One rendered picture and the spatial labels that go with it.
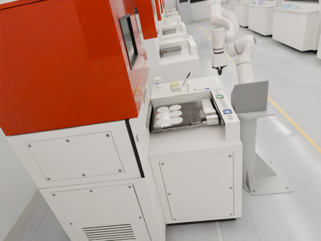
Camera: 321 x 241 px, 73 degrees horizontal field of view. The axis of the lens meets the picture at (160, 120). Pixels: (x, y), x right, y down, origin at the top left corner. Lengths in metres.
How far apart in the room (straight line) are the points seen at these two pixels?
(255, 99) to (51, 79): 1.40
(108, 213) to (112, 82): 0.94
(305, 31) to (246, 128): 4.39
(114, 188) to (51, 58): 0.83
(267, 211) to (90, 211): 1.45
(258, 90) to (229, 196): 0.83
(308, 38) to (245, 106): 4.48
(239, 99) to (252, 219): 1.01
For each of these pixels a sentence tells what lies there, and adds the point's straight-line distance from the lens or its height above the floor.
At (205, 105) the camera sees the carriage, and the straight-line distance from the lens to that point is 1.88.
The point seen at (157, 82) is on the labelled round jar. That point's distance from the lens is 2.12.
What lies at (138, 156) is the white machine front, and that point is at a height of 0.98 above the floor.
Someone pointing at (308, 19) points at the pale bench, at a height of 0.74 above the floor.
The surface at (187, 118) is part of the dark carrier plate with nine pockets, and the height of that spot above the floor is 0.90.
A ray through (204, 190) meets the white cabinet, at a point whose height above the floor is 0.44.
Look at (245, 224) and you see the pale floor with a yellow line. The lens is 2.12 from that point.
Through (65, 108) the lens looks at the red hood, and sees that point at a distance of 1.20.
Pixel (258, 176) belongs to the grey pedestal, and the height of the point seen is 0.03.
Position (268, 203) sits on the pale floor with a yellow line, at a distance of 2.27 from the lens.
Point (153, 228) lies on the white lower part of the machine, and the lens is 1.73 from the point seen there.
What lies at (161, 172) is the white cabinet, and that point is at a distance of 1.63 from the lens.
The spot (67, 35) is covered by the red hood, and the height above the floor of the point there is 1.66.
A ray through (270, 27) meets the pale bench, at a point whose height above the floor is 0.31.
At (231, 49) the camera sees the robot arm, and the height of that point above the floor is 1.25.
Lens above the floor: 1.73
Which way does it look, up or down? 29 degrees down
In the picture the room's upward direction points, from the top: 11 degrees counter-clockwise
